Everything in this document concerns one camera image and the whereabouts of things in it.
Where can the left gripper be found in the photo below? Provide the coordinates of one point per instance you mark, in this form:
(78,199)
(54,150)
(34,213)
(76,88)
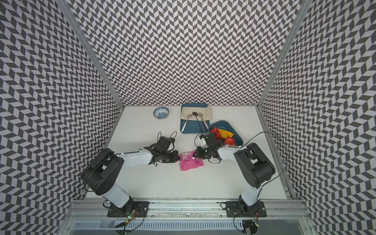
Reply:
(176,155)

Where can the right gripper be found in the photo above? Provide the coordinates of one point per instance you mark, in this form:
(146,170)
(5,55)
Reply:
(199,154)

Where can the red tea bag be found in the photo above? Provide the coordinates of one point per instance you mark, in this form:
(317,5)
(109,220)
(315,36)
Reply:
(216,133)
(230,141)

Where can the yellow tea bag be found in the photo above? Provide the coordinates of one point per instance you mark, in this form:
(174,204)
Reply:
(225,134)

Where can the pink tea bag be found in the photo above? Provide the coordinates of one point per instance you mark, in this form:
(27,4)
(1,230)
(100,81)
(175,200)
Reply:
(191,164)
(187,156)

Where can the teal storage box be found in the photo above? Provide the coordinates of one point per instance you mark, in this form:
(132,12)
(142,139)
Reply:
(225,125)

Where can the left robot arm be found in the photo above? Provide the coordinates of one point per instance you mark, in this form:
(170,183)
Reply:
(102,172)

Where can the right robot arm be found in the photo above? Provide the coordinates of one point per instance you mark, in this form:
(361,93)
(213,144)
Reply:
(254,165)

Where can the teal flat tray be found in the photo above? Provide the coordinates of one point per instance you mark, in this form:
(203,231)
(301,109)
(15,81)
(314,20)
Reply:
(192,126)

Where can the dark metal spoon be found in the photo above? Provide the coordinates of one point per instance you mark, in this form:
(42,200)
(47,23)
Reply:
(196,116)

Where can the blue white porcelain bowl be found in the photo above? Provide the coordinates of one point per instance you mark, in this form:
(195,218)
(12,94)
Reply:
(161,113)

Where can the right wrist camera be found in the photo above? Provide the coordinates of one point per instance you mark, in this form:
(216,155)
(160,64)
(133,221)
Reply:
(202,141)

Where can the pink handled gold spoon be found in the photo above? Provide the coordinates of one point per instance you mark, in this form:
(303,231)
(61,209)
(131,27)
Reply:
(203,120)

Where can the white handled spoon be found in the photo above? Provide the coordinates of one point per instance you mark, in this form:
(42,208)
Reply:
(185,124)

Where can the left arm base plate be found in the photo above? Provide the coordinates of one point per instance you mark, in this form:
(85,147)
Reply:
(141,207)

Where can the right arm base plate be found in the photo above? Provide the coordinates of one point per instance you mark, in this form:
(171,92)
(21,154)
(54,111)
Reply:
(235,209)

